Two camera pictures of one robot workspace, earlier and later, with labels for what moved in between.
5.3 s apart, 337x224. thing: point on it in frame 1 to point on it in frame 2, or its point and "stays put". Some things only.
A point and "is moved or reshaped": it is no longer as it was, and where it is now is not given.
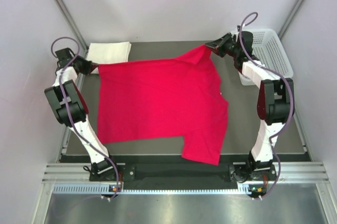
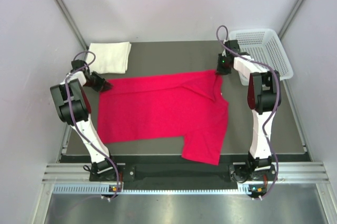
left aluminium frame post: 65,9 stays put
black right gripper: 218,45 to 220,71
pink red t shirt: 181,97 is moved or reshaped
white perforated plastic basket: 269,52 stays put
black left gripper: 89,65 to 102,83
